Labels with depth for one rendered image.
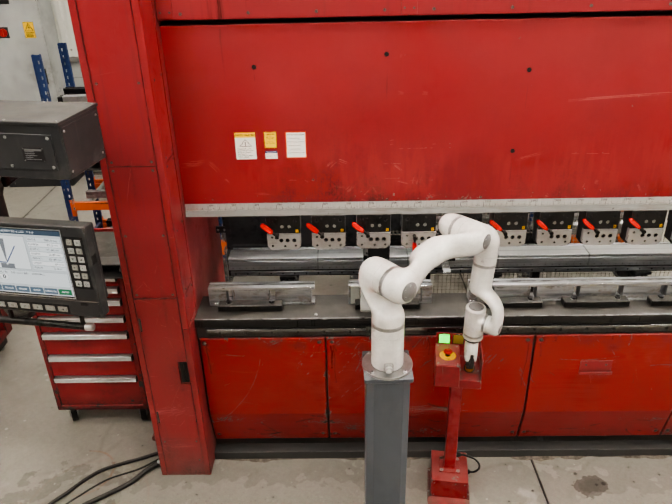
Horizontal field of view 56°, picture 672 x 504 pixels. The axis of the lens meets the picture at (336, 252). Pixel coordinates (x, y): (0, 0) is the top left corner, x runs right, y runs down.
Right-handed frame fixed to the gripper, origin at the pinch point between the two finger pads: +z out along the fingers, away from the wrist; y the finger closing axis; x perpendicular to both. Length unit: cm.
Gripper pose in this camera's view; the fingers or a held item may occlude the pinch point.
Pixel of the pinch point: (469, 364)
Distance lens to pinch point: 288.5
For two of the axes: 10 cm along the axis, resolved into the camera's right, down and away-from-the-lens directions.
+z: 0.3, 8.5, 5.3
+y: -1.3, 5.3, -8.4
